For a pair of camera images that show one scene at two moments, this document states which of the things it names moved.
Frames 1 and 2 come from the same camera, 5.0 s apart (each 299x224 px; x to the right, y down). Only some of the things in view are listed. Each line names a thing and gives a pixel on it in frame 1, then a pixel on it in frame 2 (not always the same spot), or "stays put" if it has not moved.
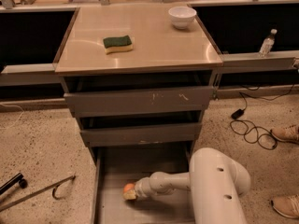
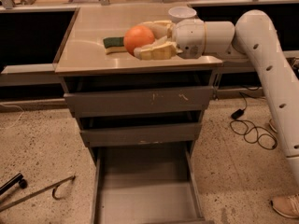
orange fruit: (128, 187) → (137, 36)
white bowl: (182, 17) stays put
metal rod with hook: (54, 187) stays put
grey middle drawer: (142, 134) stays put
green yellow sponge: (118, 44) stays put
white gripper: (140, 188) → (189, 37)
